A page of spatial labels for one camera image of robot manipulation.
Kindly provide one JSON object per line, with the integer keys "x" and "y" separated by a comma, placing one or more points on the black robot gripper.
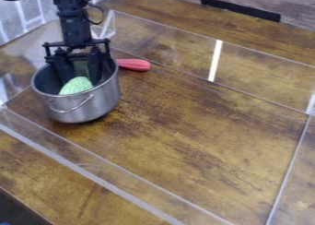
{"x": 78, "y": 45}

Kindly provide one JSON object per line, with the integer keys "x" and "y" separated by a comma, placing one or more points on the green bumpy toy vegetable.
{"x": 77, "y": 85}

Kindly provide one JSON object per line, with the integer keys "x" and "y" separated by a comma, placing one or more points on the silver metal pot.
{"x": 85, "y": 106}

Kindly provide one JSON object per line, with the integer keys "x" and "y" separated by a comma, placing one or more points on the red toy object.
{"x": 134, "y": 64}

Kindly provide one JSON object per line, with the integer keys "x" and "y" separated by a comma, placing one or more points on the clear acrylic tray barrier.
{"x": 207, "y": 146}

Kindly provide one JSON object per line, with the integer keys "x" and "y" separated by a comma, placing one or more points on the clear acrylic corner bracket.
{"x": 106, "y": 31}

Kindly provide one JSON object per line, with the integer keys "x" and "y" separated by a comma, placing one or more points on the black wall slot strip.
{"x": 246, "y": 10}

